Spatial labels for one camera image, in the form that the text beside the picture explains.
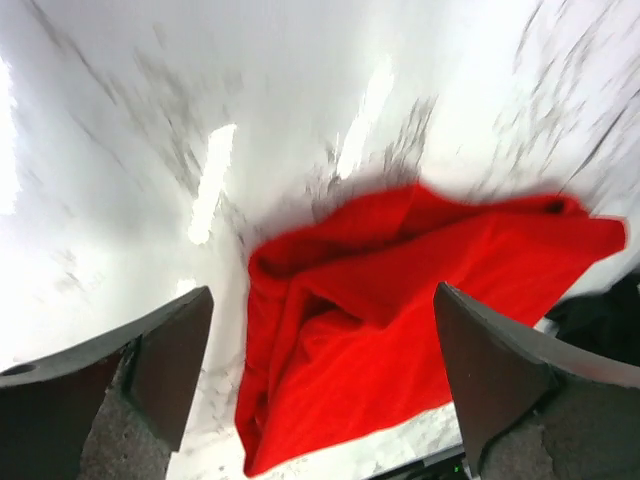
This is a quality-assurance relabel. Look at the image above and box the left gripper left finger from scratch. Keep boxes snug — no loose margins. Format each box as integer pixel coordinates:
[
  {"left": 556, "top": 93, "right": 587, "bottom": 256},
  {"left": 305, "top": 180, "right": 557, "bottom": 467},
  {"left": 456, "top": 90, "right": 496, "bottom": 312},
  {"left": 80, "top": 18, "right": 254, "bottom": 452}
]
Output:
[{"left": 1, "top": 287, "right": 214, "bottom": 479}]

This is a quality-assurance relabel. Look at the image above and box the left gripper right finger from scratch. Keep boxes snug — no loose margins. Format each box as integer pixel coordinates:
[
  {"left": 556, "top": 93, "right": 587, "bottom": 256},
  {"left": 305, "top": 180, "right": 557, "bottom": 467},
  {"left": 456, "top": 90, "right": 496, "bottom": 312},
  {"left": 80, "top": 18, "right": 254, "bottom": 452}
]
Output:
[{"left": 434, "top": 283, "right": 639, "bottom": 479}]

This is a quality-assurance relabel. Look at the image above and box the bright red t shirt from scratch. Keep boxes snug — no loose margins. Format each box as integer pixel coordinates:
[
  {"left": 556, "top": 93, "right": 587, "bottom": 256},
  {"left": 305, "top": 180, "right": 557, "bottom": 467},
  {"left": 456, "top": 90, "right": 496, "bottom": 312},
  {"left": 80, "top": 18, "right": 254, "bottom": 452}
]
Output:
[{"left": 235, "top": 183, "right": 627, "bottom": 477}]

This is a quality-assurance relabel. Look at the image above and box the black t shirt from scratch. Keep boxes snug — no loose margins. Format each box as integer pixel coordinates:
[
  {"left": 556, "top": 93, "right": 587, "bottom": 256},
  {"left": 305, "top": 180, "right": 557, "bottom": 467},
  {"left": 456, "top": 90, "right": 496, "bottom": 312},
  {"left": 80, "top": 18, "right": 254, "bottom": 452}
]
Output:
[{"left": 546, "top": 273, "right": 639, "bottom": 366}]

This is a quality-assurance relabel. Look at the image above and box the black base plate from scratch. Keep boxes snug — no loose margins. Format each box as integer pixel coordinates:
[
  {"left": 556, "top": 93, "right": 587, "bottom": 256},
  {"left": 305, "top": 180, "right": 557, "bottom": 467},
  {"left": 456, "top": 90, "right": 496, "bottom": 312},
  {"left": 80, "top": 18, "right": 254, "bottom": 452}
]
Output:
[{"left": 371, "top": 445, "right": 470, "bottom": 480}]

